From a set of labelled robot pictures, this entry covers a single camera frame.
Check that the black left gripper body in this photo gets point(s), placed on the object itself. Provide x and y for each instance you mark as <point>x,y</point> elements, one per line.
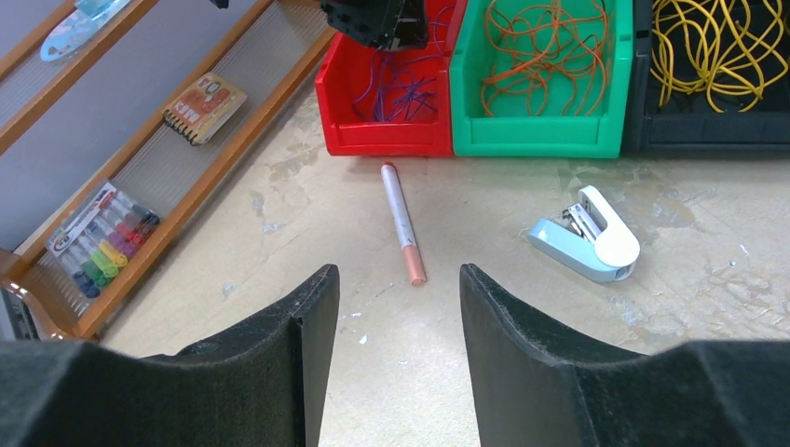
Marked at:
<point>388,25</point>

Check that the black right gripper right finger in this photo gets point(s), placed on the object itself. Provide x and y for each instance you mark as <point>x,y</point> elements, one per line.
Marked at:
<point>538,382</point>

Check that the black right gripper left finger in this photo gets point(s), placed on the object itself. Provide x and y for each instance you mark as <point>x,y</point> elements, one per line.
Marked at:
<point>260,382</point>

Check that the red plastic bin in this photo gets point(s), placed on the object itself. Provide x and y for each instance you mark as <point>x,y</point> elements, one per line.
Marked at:
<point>379,103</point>

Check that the green plastic bin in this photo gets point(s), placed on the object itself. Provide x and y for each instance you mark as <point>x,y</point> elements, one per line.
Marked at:
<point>541,78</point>

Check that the white stapler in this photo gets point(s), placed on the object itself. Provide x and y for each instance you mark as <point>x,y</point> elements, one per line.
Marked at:
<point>590,238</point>

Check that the silver marker pink cap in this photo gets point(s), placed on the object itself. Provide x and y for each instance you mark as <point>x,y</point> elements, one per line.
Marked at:
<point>406,236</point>

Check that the small spiral notepad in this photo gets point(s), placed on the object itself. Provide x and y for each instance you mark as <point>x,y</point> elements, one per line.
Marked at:
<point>203,108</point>

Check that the coloured marker set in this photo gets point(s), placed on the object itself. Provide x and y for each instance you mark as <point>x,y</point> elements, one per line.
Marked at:
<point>100,237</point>

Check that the black plastic bin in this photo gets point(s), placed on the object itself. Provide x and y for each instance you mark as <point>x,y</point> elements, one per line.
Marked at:
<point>687,126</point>

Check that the blue packaged item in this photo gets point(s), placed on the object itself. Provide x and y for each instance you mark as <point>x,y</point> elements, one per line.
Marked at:
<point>78,28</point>

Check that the wooden rack frame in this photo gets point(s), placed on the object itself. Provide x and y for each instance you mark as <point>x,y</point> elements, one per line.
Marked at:
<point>269,52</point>

